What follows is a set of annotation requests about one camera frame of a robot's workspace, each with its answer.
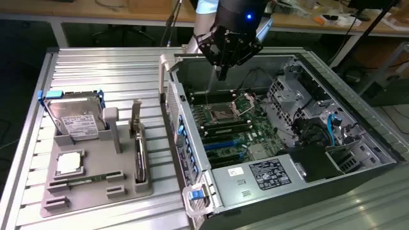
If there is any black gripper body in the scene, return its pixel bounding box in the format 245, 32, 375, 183
215, 0, 269, 49

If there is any wooden desk with white frame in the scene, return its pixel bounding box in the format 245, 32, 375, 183
0, 0, 409, 69

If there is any metal socket cover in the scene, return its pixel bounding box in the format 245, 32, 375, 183
229, 93, 258, 113

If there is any black power wire bundle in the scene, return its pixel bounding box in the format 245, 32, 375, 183
291, 116, 331, 147

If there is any green RAM stick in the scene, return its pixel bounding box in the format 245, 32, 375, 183
50, 173, 124, 186

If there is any silver chipset heatsink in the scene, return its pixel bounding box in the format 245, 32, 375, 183
249, 143, 271, 160

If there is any black monitor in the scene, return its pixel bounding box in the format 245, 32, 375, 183
346, 0, 399, 10

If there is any CPU socket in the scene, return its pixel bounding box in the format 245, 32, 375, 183
206, 103, 237, 122

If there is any blue disk wire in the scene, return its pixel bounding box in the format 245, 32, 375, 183
325, 114, 341, 147

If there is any thin metal locking lever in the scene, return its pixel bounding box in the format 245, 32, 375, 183
203, 80, 211, 108

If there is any black office chair base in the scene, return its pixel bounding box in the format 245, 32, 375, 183
92, 23, 157, 47

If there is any grey plastic parts rack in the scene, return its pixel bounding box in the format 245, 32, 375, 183
40, 106, 154, 218

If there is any black slanted pole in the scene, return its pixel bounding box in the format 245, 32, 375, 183
329, 0, 399, 68

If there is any dark grey box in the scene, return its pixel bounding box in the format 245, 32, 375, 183
363, 74, 409, 107

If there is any graphics card with metal bracket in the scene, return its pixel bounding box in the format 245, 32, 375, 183
129, 99, 149, 185

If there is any blue expansion slot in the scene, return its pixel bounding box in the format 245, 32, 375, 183
202, 140, 238, 151

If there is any black plastic fan shroud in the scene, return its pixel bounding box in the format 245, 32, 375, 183
274, 145, 345, 184

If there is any black installed RAM stick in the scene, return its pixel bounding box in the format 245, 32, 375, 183
202, 123, 253, 138

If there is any silver CPU chip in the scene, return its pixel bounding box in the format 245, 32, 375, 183
56, 152, 82, 174

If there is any green motherboard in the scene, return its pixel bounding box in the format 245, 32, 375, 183
188, 90, 287, 170

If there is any grey power supply unit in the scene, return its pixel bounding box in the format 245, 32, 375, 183
209, 153, 309, 208

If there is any hard disk in blue caddy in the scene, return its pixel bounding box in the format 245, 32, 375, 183
37, 90, 108, 142

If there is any perforated metal disk bay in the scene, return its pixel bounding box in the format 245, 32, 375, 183
266, 75, 319, 125

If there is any open black PC case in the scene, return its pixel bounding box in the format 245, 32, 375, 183
158, 52, 403, 230

